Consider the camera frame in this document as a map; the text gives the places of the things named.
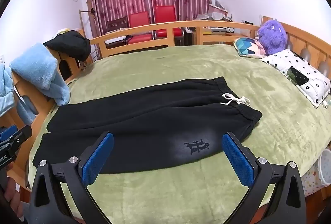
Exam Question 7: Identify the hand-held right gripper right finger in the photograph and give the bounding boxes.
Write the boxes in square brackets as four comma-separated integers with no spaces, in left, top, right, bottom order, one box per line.
[222,132,307,224]

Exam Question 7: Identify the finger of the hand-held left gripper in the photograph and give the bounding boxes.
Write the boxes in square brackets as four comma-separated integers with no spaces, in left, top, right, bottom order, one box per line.
[0,124,33,149]

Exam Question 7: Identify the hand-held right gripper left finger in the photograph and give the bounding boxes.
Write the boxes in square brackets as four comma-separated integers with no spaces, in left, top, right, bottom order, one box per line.
[30,131,114,224]

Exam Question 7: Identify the black pants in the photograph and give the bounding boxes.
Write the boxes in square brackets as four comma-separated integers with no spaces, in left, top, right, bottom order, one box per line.
[32,77,263,175]

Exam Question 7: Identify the person's left hand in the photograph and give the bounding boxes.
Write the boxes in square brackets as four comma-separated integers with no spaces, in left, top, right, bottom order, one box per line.
[5,162,24,217]

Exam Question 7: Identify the light blue fleece cloth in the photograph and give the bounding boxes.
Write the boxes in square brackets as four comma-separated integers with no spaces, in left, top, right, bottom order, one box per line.
[0,63,37,126]

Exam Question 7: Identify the light blue fleece towel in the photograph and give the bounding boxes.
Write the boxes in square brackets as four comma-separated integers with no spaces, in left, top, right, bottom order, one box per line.
[10,43,71,107]

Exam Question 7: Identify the star patterned bed sheet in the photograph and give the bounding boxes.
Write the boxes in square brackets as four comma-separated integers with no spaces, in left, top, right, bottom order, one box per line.
[301,162,327,197]

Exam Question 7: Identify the white plastic bucket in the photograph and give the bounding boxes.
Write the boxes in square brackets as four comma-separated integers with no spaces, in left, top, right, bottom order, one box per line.
[319,148,331,201]

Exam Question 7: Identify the wooden cabinet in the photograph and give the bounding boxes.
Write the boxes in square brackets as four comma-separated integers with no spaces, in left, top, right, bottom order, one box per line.
[0,44,94,189]

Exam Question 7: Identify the black garment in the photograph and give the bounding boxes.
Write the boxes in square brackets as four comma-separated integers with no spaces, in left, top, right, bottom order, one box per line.
[43,30,92,62]

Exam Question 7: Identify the white floral pillow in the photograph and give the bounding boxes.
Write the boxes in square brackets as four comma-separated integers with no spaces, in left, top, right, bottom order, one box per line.
[261,49,331,109]

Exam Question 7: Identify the green fleece blanket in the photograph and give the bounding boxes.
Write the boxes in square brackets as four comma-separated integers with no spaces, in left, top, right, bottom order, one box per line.
[26,43,331,224]

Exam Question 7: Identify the geometric patterned pillow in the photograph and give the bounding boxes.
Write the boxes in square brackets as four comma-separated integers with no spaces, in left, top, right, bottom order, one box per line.
[234,37,269,59]

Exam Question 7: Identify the purple plush toy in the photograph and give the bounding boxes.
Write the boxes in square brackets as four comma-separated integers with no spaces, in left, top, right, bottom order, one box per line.
[257,19,288,56]

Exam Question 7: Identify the dark wooden chair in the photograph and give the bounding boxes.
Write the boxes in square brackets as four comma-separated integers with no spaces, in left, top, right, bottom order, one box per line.
[106,17,130,34]

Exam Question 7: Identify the wooden coat rack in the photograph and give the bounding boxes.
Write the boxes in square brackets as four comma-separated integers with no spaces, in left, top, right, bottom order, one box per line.
[78,7,101,62]

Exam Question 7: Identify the red chair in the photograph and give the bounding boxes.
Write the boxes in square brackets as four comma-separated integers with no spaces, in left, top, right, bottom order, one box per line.
[154,5,183,39]
[127,11,155,46]

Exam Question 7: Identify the wooden bed footboard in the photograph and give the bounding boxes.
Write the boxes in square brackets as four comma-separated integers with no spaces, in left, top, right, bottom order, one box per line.
[89,16,331,80]

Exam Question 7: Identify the pile of household clutter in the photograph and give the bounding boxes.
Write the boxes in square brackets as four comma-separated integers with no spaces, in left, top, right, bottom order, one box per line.
[195,0,234,23]

